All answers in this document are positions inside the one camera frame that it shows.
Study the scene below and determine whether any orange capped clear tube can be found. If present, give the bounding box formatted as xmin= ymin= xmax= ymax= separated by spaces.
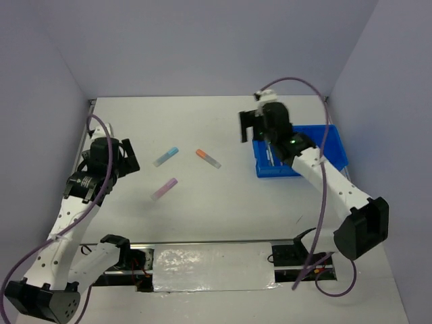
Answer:
xmin=196 ymin=149 xmax=221 ymax=169

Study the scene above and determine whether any blue capped clear tube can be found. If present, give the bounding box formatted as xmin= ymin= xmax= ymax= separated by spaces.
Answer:
xmin=153 ymin=146 xmax=179 ymax=167

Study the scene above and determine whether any pink clear tube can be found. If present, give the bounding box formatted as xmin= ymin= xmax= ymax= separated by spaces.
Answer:
xmin=151 ymin=178 xmax=178 ymax=201

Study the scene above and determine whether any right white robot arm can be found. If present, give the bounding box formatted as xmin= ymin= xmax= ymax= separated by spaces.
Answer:
xmin=239 ymin=102 xmax=389 ymax=261

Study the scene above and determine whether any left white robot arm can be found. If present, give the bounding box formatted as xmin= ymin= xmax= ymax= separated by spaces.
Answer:
xmin=3 ymin=137 xmax=140 ymax=323

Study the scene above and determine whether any blue divided plastic bin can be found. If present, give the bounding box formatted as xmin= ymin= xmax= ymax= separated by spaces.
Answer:
xmin=252 ymin=124 xmax=348 ymax=178

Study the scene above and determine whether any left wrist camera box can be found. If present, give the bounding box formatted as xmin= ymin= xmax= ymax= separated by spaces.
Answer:
xmin=88 ymin=123 xmax=113 ymax=140

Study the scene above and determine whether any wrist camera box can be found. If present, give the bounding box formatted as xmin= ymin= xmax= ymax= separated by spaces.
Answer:
xmin=88 ymin=123 xmax=113 ymax=140
xmin=254 ymin=89 xmax=277 ymax=103

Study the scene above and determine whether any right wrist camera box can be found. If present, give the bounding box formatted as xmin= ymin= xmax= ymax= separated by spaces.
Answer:
xmin=254 ymin=89 xmax=277 ymax=103

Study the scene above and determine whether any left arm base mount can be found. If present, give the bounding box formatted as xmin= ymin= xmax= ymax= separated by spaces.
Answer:
xmin=93 ymin=234 xmax=155 ymax=292

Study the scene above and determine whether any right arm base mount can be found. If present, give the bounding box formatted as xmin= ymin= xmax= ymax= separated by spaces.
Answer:
xmin=267 ymin=228 xmax=335 ymax=283

